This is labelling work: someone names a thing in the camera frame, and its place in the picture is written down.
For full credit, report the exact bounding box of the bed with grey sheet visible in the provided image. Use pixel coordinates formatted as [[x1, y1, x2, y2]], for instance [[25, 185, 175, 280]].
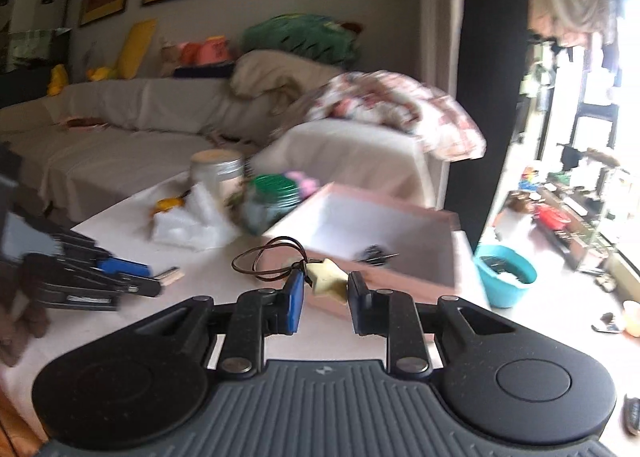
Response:
[[0, 72, 442, 224]]

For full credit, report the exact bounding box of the yellow pillow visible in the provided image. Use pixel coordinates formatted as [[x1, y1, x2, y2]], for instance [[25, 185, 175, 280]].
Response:
[[117, 19, 159, 80]]

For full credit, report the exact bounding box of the orange plush toy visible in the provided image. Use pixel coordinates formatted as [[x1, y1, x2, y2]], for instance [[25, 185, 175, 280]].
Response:
[[180, 35, 234, 68]]

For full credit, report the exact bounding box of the dark blue cloth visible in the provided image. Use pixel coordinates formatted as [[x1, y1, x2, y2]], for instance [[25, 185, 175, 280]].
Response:
[[172, 64, 237, 80]]

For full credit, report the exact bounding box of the black remote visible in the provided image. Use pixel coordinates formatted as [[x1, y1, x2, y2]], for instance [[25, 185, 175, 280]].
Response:
[[622, 394, 640, 436]]

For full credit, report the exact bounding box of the cream cup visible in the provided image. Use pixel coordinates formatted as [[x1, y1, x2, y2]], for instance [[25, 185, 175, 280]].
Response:
[[622, 299, 640, 338]]

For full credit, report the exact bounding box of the yellow star pendant with cord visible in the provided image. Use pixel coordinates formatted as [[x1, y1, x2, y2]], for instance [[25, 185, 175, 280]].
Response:
[[231, 236, 349, 306]]

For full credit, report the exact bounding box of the pink cardboard box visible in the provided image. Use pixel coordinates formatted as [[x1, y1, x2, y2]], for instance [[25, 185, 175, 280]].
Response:
[[260, 182, 488, 322]]

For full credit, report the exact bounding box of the person's left hand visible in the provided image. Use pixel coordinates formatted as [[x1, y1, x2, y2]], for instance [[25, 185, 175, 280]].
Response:
[[0, 264, 52, 354]]

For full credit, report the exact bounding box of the small yellow toy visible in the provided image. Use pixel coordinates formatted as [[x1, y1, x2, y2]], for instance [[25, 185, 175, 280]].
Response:
[[154, 197, 187, 216]]

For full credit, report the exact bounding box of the black hair clip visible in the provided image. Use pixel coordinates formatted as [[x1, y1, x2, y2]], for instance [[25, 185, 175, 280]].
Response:
[[362, 244, 397, 266]]

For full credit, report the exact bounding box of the green plush toy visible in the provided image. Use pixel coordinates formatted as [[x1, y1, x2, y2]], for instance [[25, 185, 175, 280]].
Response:
[[240, 174, 302, 236]]

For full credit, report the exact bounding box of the floral blanket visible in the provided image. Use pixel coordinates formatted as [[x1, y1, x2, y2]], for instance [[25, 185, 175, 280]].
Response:
[[305, 71, 488, 161]]

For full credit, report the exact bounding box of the metal shelf rack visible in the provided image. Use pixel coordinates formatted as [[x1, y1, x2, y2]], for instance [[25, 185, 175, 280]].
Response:
[[540, 102, 632, 274]]

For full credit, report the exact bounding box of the red container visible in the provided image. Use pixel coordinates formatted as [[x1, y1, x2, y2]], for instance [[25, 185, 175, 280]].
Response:
[[534, 204, 572, 231]]

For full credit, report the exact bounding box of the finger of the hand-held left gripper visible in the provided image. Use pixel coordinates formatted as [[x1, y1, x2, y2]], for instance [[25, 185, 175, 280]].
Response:
[[22, 253, 163, 312], [47, 231, 152, 279]]

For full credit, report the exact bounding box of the pink plush toy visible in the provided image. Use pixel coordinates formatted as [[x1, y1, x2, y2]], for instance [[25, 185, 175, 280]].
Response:
[[287, 171, 321, 198]]

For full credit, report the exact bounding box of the beige pillow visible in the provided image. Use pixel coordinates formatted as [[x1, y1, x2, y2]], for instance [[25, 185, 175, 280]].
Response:
[[230, 49, 347, 104]]

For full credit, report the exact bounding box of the black door frame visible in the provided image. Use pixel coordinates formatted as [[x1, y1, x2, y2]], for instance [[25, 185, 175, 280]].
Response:
[[444, 0, 532, 244]]

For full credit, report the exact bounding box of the black glass cabinet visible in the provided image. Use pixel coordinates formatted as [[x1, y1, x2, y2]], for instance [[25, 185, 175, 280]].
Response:
[[0, 0, 72, 76]]

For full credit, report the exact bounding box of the white plastic bag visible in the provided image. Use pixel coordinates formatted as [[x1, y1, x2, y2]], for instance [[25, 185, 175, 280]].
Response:
[[151, 182, 242, 253]]

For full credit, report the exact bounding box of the green plush pillow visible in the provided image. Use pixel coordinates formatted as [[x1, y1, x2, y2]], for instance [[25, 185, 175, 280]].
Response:
[[242, 13, 362, 66]]

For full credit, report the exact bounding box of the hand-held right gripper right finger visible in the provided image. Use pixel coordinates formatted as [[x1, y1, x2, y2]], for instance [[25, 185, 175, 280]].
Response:
[[347, 271, 528, 380]]

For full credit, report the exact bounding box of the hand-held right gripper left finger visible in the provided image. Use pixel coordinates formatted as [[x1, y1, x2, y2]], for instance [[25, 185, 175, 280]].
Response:
[[122, 271, 307, 380]]

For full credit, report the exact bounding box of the teal plastic basin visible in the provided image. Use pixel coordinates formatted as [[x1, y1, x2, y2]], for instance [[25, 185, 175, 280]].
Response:
[[474, 244, 539, 309]]

